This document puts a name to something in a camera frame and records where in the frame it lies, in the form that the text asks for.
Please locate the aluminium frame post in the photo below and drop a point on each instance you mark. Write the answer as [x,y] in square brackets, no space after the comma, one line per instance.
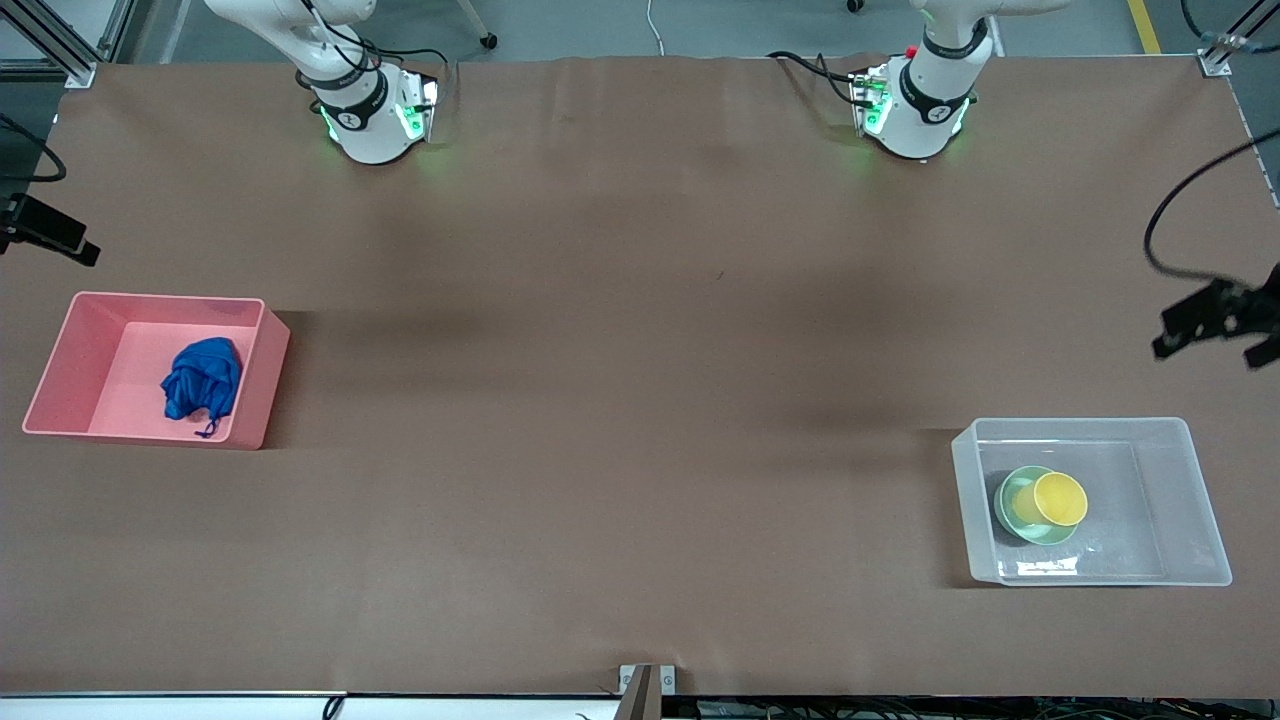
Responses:
[60,50]
[1235,35]

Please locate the black caster wheel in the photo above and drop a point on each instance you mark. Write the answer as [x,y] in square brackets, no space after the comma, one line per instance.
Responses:
[488,41]

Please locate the blue glove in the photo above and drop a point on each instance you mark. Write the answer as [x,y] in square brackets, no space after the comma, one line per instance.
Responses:
[200,380]

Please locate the yellow cup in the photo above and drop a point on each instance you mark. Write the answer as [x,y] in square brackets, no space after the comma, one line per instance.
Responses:
[1060,498]

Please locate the metal table edge bracket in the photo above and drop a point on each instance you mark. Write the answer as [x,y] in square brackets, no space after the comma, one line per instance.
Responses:
[645,690]

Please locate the green bowl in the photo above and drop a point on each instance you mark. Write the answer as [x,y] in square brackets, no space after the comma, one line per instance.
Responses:
[1030,533]

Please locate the pink plastic bin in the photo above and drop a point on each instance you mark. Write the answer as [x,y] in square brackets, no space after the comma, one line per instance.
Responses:
[90,350]

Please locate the clear plastic box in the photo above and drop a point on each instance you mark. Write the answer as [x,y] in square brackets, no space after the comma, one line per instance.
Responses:
[1150,480]

